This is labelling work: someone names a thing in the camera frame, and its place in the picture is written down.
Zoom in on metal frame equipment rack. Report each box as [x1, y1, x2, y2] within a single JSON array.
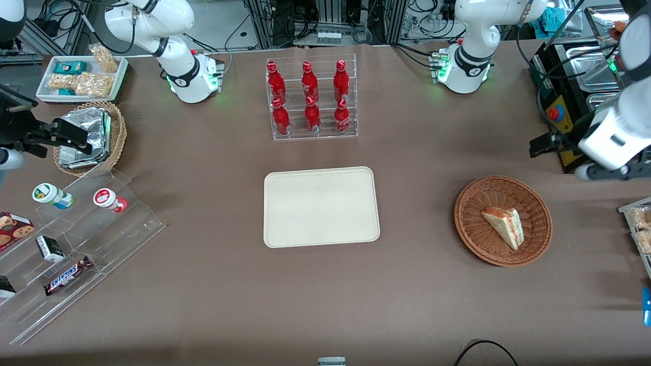
[[243, 0, 408, 48]]

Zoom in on red lid yoghurt cup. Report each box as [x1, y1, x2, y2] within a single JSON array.
[[93, 188, 129, 214]]

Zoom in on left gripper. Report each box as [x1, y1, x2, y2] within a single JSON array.
[[529, 84, 651, 171]]

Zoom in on teal cloth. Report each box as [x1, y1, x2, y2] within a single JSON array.
[[538, 7, 576, 34]]

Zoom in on teal snack box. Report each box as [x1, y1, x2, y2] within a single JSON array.
[[54, 61, 87, 76]]

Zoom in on round brown wicker basket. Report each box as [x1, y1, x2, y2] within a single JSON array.
[[454, 175, 553, 268]]

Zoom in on white snack tray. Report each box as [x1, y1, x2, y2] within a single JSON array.
[[36, 55, 130, 104]]

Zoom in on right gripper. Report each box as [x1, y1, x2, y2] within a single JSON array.
[[0, 84, 95, 156]]

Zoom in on black cable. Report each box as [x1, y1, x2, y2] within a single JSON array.
[[452, 340, 520, 366]]

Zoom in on clear acrylic bottle rack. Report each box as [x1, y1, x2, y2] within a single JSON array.
[[265, 53, 359, 142]]

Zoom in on black food warmer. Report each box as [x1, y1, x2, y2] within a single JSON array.
[[529, 38, 651, 174]]

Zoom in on steel tray with snacks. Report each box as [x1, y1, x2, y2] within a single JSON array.
[[618, 197, 651, 280]]

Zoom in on green lid yoghurt cup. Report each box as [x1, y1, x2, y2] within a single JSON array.
[[32, 183, 75, 210]]

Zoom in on aluminium foil containers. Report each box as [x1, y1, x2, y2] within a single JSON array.
[[58, 107, 112, 169]]

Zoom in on small black white carton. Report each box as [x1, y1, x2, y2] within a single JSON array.
[[36, 235, 66, 263]]

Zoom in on red cola bottle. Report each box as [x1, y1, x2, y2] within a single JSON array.
[[272, 98, 291, 136], [333, 59, 351, 103], [301, 60, 320, 104], [334, 98, 351, 135], [267, 60, 287, 105], [304, 96, 322, 134]]

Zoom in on Snickers chocolate bar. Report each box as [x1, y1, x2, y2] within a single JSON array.
[[43, 255, 94, 297]]

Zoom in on beige rectangular tray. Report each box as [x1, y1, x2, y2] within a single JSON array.
[[263, 166, 381, 249]]

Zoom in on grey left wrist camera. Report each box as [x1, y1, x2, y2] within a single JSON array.
[[575, 147, 651, 182]]

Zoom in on triangular sandwich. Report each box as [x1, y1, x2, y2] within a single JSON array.
[[481, 206, 524, 252]]

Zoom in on clear bag of puffed snacks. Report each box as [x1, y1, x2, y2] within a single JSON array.
[[48, 74, 77, 93], [75, 71, 113, 98], [88, 43, 119, 74]]

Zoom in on red cookie box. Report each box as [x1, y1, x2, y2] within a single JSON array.
[[0, 211, 37, 253]]

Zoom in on tan wicker basket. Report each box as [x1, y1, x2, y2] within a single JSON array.
[[53, 101, 128, 178]]

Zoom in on clear acrylic tiered stand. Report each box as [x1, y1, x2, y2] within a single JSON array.
[[0, 168, 166, 347]]

